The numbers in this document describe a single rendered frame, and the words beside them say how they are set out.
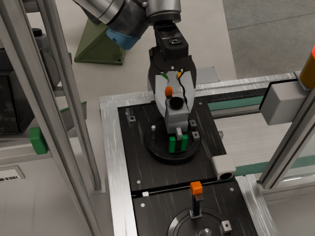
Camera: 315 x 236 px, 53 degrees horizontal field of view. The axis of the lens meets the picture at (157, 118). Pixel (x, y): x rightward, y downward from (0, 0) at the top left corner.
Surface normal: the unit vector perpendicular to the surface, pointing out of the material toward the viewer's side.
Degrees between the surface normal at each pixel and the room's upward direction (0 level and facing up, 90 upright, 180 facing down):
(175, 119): 89
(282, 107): 90
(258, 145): 0
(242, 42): 0
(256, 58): 0
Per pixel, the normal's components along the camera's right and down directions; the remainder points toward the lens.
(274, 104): -0.98, 0.14
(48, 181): 0.03, -0.62
